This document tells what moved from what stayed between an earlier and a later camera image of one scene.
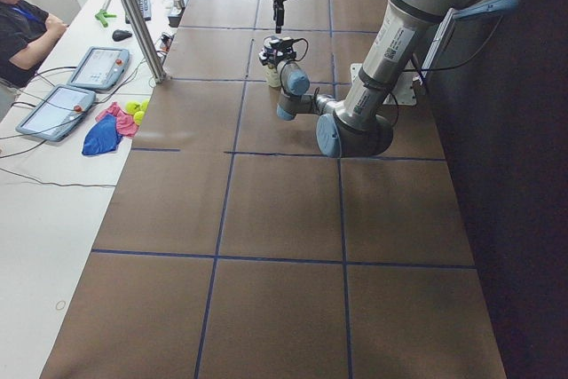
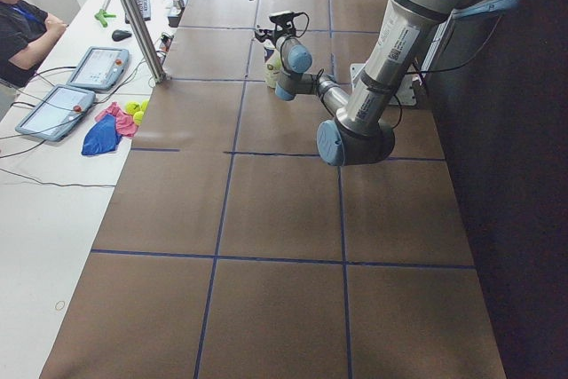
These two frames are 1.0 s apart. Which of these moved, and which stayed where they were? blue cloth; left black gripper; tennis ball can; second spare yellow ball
Moved: left black gripper
Stayed: second spare yellow ball; tennis ball can; blue cloth
